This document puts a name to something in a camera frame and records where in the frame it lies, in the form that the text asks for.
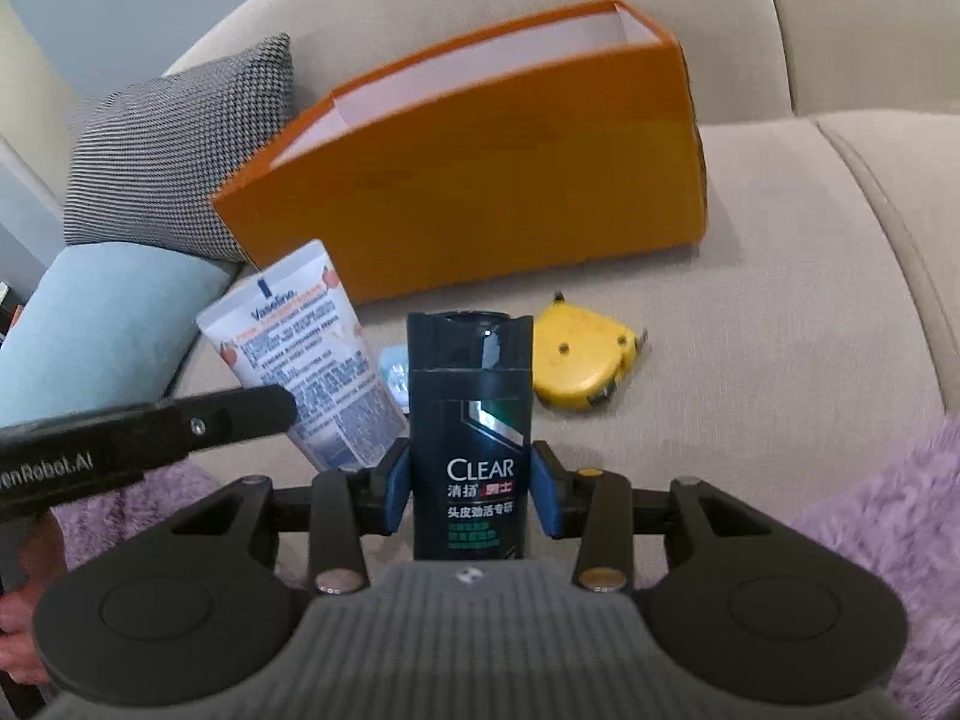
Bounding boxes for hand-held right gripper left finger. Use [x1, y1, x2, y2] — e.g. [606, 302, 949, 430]
[172, 439, 413, 595]

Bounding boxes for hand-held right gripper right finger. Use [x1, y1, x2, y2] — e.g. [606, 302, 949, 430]
[531, 441, 758, 592]

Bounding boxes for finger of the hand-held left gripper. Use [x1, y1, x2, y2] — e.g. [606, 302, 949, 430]
[142, 386, 298, 470]

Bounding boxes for dark shampoo bottle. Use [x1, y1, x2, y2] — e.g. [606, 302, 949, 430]
[406, 310, 535, 562]

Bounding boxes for small blue white container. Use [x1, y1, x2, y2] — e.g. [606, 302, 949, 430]
[377, 345, 412, 410]

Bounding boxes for white lotion tube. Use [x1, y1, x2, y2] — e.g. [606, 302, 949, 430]
[196, 240, 410, 470]

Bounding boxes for orange cardboard box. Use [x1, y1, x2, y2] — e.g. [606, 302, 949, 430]
[210, 0, 707, 306]

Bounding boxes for person's left hand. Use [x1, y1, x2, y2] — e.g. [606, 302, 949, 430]
[0, 516, 67, 691]

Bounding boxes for yellow tape measure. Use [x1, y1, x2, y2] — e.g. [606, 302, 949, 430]
[531, 292, 650, 413]

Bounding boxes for light blue pillow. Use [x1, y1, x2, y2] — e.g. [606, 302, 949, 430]
[0, 241, 239, 428]

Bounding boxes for grey houndstooth pillow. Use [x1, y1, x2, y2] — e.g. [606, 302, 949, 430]
[62, 33, 295, 265]

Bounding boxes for beige sofa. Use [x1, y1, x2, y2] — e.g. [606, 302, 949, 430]
[0, 0, 960, 720]

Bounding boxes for purple fuzzy blanket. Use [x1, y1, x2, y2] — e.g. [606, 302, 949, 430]
[52, 412, 960, 720]

